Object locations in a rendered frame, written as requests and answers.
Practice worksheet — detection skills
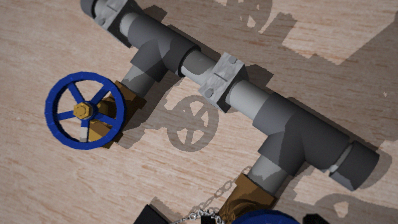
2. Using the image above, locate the black square tag with metal chain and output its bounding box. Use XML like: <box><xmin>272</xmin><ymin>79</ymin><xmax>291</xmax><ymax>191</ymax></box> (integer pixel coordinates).
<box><xmin>133</xmin><ymin>204</ymin><xmax>226</xmax><ymax>224</ymax></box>

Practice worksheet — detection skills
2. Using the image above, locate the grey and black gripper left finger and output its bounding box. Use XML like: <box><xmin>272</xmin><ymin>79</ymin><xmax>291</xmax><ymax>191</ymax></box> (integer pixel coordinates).
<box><xmin>201</xmin><ymin>215</ymin><xmax>216</xmax><ymax>224</ymax></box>

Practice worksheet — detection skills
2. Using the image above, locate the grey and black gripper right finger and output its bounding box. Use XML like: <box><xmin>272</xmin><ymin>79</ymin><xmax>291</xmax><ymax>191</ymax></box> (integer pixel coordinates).
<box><xmin>303</xmin><ymin>214</ymin><xmax>330</xmax><ymax>224</ymax></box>

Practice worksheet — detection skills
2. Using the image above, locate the grey pipe manifold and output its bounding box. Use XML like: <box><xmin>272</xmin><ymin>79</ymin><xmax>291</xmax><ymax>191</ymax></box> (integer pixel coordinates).
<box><xmin>44</xmin><ymin>0</ymin><xmax>380</xmax><ymax>224</ymax></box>

